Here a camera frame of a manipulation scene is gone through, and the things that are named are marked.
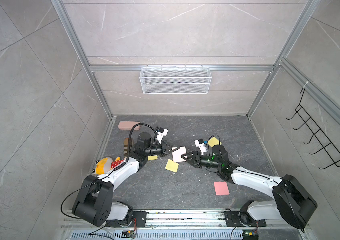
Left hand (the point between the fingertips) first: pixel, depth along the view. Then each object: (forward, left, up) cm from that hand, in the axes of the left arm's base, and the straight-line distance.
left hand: (180, 147), depth 75 cm
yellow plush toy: (-2, +43, -14) cm, 45 cm away
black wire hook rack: (-15, -62, +10) cm, 64 cm away
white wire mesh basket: (+49, +1, +7) cm, 50 cm away
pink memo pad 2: (-14, -23, -23) cm, 36 cm away
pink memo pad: (-3, +2, -2) cm, 4 cm away
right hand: (-4, -2, -4) cm, 7 cm away
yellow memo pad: (+19, -26, -24) cm, 40 cm away
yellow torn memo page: (+1, +5, -24) cm, 24 cm away
